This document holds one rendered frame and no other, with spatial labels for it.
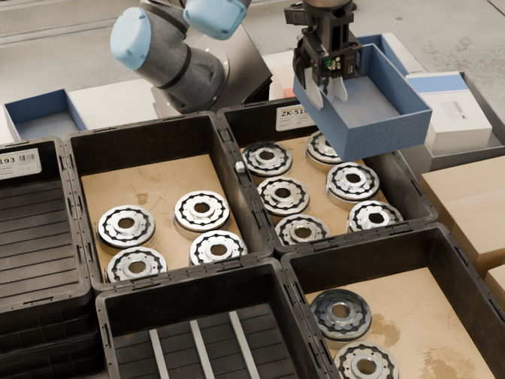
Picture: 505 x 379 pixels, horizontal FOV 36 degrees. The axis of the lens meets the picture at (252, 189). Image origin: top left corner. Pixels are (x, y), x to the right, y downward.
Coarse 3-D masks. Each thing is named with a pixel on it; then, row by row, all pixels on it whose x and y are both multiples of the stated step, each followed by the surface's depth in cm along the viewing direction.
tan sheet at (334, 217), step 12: (288, 144) 163; (300, 144) 163; (300, 156) 161; (300, 168) 158; (312, 168) 158; (300, 180) 155; (312, 180) 155; (324, 180) 155; (312, 192) 153; (324, 192) 153; (312, 204) 151; (324, 204) 151; (312, 216) 148; (324, 216) 148; (336, 216) 148; (336, 228) 146
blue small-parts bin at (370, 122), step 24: (384, 72) 134; (360, 96) 135; (384, 96) 136; (408, 96) 128; (336, 120) 122; (360, 120) 130; (384, 120) 120; (408, 120) 122; (336, 144) 124; (360, 144) 122; (384, 144) 124; (408, 144) 126
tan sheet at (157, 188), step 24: (144, 168) 157; (168, 168) 157; (192, 168) 157; (96, 192) 151; (120, 192) 152; (144, 192) 152; (168, 192) 152; (216, 192) 152; (96, 216) 147; (168, 216) 147; (96, 240) 142; (168, 240) 143; (168, 264) 138
